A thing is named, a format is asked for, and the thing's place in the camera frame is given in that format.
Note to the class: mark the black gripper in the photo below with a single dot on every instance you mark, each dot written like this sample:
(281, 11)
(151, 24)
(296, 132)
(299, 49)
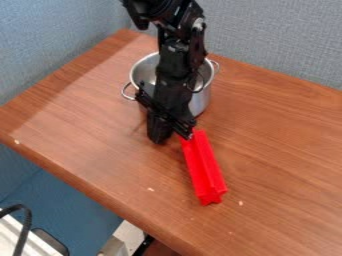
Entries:
(165, 101)

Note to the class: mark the red plastic block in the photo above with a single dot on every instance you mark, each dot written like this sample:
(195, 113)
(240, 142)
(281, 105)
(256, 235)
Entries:
(203, 168)

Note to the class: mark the metal pot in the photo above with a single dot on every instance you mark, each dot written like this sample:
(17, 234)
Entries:
(143, 73)

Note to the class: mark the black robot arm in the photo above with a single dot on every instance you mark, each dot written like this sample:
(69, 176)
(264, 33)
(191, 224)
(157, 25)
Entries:
(179, 20)

